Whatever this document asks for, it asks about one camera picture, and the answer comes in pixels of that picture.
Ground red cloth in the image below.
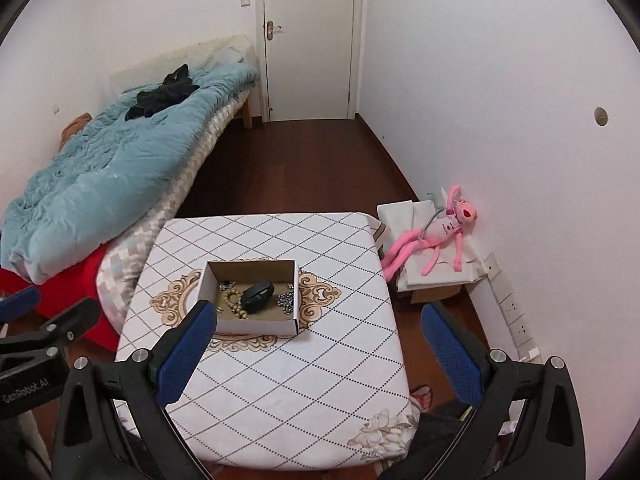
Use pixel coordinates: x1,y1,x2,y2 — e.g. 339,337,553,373
9,245,119,352

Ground grey checked mattress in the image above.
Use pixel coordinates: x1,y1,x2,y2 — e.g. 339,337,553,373
96,90,250,334

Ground light blue quilt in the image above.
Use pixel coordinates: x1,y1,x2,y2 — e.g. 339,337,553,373
1,63,259,284

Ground white cardboard box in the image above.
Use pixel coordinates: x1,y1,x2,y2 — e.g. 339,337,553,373
196,260,300,337

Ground black smart watch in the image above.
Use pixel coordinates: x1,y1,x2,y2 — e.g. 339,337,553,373
240,280,274,314

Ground pink panther plush toy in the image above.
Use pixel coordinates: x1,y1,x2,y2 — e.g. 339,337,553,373
381,184,477,283

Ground white cloth covered box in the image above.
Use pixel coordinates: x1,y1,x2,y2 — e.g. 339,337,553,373
376,185,487,300

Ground black clothes on bed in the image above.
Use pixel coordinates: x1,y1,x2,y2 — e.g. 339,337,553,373
125,64,200,120

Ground white door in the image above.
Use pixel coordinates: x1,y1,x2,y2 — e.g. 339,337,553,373
257,0,363,122

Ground white wall sockets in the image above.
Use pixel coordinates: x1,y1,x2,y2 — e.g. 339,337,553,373
484,252,542,363

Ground wooden bead bracelet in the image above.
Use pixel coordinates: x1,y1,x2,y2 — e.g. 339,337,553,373
221,286,249,320

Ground silver chain necklace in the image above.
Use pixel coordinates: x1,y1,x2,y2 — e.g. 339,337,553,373
275,284,295,317

